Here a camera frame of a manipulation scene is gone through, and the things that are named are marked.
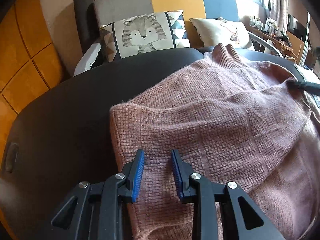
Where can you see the deer print cushion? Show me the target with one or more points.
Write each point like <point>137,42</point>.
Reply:
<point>213,32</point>

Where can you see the wooden side table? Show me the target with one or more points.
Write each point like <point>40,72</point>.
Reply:
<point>268,34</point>

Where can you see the wooden cabinet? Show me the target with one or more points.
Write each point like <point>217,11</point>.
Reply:
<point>298,46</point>

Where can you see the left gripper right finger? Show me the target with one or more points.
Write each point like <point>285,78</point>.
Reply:
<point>220,207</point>

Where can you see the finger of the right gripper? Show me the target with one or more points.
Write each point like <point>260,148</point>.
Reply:
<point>303,84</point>

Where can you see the pink knitted sweater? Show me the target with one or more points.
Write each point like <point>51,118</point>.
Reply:
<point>232,120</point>

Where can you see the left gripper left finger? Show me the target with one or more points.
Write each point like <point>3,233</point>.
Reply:
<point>94,211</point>

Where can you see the cream knitted sweater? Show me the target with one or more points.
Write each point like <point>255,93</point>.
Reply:
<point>308,76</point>

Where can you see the tiger print cushion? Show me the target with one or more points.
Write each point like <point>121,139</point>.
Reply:
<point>144,33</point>

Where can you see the black rolled mat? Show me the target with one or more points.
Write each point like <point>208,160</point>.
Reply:
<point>86,23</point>

